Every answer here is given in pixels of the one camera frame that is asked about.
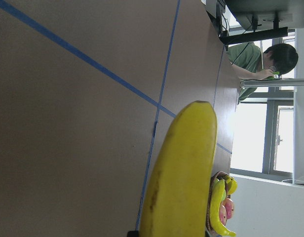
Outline yellow banana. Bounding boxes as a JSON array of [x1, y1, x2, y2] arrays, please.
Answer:
[[209, 179, 236, 237], [139, 101, 217, 237]]

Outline brown wicker basket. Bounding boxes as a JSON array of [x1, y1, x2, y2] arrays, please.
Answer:
[[206, 171, 236, 237]]

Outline yellow starfruit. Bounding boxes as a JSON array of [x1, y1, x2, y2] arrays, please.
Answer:
[[223, 175, 238, 195]]

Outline person in green shirt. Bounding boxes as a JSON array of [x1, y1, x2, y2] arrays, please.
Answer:
[[226, 41, 299, 104]]

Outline pink apple far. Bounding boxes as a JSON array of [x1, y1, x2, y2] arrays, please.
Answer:
[[223, 198, 235, 219]]

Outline pink apple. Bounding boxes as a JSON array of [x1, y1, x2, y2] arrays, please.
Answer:
[[223, 198, 235, 219], [219, 204, 227, 226]]

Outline pink apple near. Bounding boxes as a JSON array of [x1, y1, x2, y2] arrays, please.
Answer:
[[219, 204, 227, 226]]

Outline black monitor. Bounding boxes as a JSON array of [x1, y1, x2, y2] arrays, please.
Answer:
[[220, 0, 304, 45]]

